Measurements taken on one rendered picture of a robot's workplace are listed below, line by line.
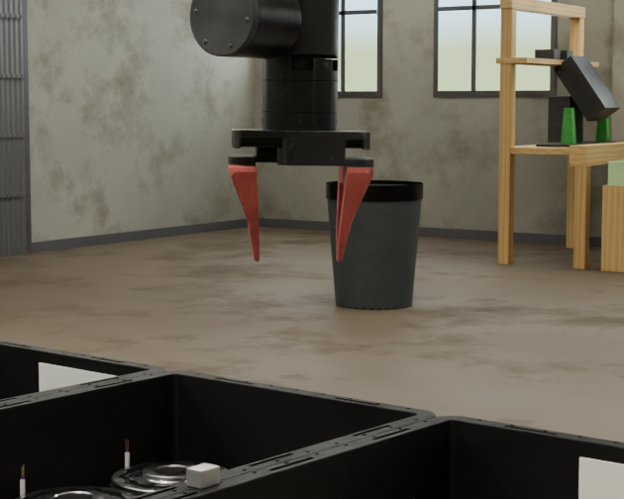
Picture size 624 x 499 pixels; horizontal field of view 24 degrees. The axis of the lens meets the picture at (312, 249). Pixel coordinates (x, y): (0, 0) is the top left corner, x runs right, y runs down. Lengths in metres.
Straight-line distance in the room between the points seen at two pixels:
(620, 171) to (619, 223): 0.35
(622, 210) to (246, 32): 9.18
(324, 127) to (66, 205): 10.66
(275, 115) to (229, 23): 0.09
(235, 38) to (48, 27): 10.57
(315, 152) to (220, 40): 0.11
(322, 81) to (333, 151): 0.05
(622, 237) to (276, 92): 9.12
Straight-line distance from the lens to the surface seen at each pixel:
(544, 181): 12.11
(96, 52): 11.97
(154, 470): 1.23
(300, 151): 1.06
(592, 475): 1.07
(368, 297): 8.16
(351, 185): 1.07
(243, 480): 0.95
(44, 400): 1.22
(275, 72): 1.08
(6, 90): 11.17
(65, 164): 11.70
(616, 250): 10.18
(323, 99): 1.08
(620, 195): 10.14
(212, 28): 1.03
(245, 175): 1.06
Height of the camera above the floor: 1.18
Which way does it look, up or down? 6 degrees down
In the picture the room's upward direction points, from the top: straight up
